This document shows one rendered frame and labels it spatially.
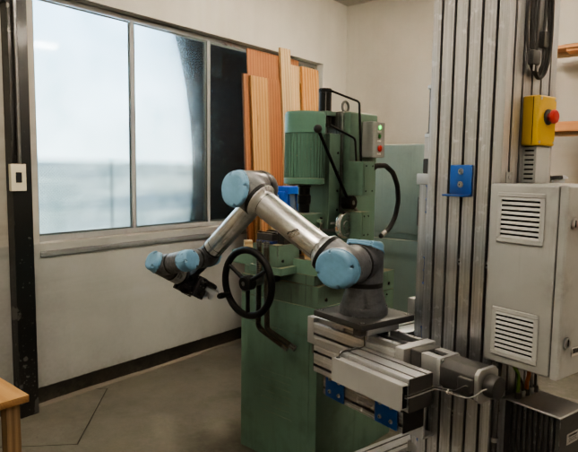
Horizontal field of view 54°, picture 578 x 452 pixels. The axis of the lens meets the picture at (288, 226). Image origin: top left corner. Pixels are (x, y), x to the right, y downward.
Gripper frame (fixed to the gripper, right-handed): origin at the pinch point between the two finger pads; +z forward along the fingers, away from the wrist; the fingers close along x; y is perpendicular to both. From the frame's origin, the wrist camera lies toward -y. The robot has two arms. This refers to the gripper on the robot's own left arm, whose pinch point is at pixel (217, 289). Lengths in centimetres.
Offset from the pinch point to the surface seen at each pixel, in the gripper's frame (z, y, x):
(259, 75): 69, -172, -122
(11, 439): -48, 72, -11
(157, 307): 69, 6, -122
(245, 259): 16.1, -19.1, -8.6
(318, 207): 26, -52, 12
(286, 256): 9.8, -21.6, 19.7
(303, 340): 30.4, 6.2, 26.1
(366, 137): 27, -88, 24
